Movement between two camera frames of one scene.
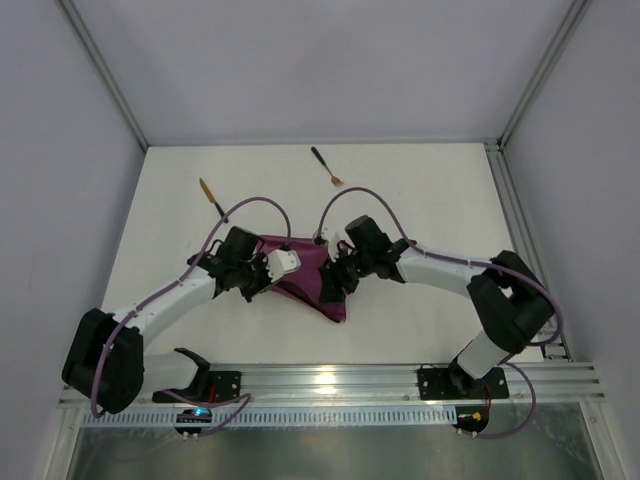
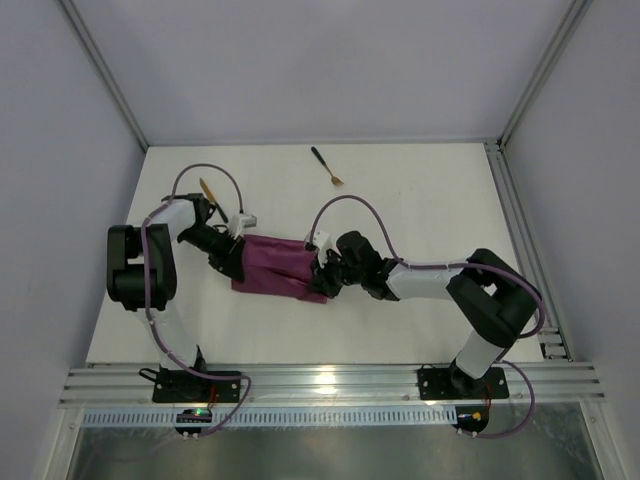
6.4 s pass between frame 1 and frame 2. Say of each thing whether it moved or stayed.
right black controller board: stayed
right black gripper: moved
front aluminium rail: stayed
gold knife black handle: stayed
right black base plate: stayed
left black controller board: stayed
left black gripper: moved
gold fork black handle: stayed
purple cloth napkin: moved
